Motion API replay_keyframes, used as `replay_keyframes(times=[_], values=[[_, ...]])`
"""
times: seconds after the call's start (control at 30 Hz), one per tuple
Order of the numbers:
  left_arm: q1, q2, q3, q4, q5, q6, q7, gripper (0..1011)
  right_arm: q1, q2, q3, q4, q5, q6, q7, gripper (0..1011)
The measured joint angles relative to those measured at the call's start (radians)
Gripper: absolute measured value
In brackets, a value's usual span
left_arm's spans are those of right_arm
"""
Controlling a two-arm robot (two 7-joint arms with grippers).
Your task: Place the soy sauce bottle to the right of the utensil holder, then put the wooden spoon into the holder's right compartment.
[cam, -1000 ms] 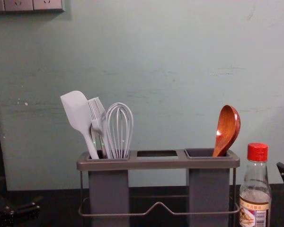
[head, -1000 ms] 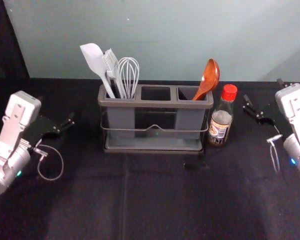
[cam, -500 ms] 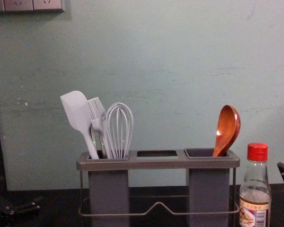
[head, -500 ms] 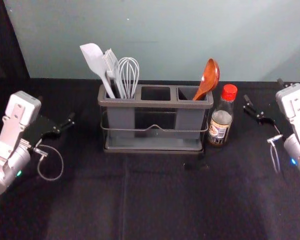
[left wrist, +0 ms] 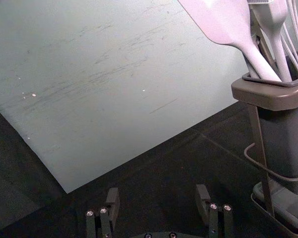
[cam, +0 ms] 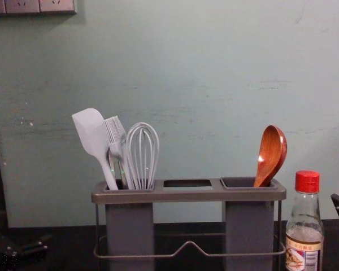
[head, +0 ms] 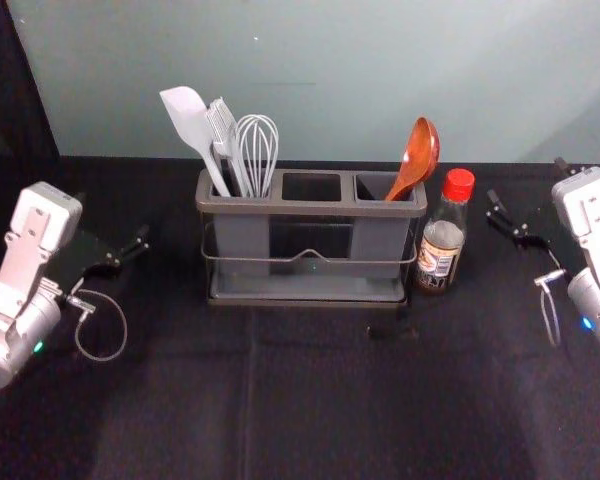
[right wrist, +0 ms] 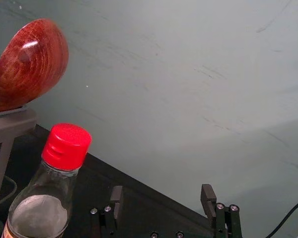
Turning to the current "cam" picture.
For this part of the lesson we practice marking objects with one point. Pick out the red bottle cap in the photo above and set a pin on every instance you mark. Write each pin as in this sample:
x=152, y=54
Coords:
x=307, y=180

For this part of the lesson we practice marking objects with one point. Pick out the grey metal utensil rack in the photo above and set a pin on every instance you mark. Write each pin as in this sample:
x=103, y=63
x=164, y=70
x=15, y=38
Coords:
x=186, y=195

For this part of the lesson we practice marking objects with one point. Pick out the black table cloth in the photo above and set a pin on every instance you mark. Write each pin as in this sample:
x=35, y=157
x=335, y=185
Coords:
x=67, y=245

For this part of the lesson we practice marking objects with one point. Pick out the pale grey silicone spatula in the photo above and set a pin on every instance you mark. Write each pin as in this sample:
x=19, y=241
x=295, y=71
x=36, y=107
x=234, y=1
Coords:
x=90, y=127

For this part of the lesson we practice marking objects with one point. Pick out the grey wall socket panel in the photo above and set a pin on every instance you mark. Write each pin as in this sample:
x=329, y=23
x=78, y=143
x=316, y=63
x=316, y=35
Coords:
x=56, y=5
x=22, y=5

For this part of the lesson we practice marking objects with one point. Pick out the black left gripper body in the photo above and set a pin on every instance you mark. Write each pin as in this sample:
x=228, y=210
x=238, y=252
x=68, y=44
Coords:
x=1, y=251

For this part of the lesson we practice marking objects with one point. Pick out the grey plastic utensil cup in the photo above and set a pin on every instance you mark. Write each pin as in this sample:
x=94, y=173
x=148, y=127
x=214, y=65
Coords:
x=130, y=226
x=248, y=226

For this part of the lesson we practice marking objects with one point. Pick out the pale grey silicone whisk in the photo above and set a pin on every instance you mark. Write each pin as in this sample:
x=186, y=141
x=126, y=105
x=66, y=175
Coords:
x=142, y=158

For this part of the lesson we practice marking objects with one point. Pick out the pale grey silicone basting brush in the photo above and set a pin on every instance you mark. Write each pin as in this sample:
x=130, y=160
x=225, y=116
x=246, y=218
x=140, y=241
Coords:
x=113, y=132

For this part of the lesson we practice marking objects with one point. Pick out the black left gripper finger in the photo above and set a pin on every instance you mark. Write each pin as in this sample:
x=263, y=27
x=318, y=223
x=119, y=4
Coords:
x=35, y=246

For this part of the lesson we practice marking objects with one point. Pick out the clear glass seasoning bottle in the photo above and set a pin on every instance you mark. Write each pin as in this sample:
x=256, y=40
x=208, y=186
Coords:
x=303, y=220

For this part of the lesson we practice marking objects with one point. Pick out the brown wooden spoon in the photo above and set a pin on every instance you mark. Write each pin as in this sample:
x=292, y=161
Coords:
x=271, y=152

